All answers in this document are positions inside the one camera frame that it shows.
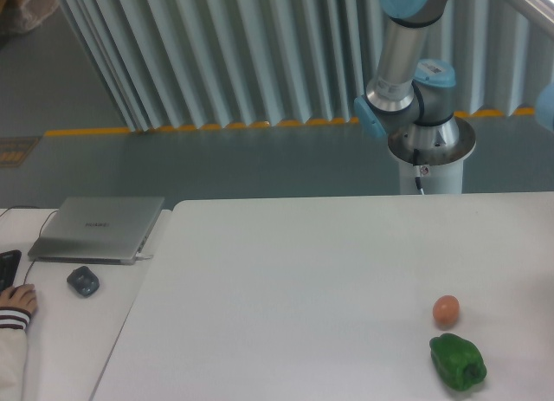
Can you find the green bell pepper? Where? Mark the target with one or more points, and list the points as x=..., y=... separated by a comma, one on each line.
x=458, y=362

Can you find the black keyboard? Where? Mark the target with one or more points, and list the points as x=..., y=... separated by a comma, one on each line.
x=9, y=262

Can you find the person's hand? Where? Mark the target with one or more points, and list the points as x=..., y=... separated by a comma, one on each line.
x=22, y=299

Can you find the brown egg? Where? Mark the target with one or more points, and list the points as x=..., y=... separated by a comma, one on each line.
x=446, y=310

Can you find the grey folding partition screen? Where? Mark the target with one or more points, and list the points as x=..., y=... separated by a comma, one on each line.
x=199, y=62

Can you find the silver closed laptop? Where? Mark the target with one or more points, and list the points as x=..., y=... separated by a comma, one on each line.
x=98, y=230

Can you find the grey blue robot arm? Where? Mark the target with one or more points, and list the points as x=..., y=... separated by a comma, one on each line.
x=391, y=98

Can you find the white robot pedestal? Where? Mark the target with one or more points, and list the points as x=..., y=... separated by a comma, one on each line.
x=430, y=159

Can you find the dark grey computer mouse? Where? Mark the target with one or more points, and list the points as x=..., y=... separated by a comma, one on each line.
x=84, y=281

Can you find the white striped sleeve forearm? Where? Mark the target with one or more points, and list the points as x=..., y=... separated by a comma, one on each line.
x=14, y=347

